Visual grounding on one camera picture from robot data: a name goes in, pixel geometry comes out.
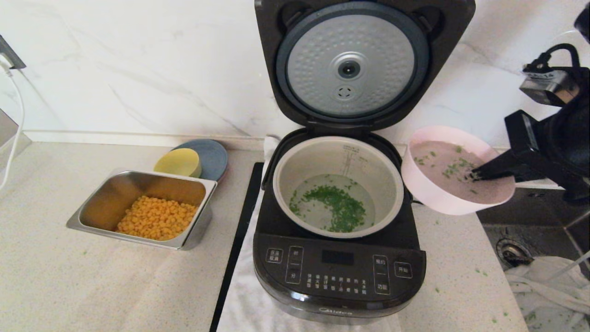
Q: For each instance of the dark wall socket plate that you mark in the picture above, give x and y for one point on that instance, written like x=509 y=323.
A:
x=11 y=56

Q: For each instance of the black rice cooker body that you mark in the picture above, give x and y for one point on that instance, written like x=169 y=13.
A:
x=339 y=272

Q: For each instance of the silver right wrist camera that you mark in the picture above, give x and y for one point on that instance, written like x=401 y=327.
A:
x=548 y=87

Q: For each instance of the white towel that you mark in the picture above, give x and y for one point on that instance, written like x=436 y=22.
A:
x=249 y=299

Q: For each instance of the yellow corn kernels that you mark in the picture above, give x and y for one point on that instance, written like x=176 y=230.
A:
x=156 y=219

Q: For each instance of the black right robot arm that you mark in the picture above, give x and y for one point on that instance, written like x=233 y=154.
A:
x=576 y=138

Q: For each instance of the black rice cooker lid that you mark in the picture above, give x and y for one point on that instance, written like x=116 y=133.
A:
x=318 y=60

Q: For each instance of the grey inner pot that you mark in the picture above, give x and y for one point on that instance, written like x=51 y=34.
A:
x=295 y=170

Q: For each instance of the black strip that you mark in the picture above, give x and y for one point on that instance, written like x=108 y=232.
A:
x=239 y=230

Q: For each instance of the metal sink drain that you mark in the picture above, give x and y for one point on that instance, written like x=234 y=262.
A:
x=510 y=252

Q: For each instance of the white bowl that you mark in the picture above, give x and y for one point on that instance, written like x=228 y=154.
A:
x=428 y=193

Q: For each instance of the yellow bowl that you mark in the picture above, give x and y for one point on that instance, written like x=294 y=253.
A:
x=177 y=162

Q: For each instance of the blue plate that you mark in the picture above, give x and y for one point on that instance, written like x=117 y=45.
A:
x=214 y=159

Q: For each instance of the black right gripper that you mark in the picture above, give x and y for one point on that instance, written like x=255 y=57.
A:
x=528 y=143

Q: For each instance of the stainless steel tray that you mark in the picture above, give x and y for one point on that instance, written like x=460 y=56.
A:
x=108 y=198

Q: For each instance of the white cloth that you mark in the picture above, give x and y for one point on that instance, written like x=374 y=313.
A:
x=553 y=295

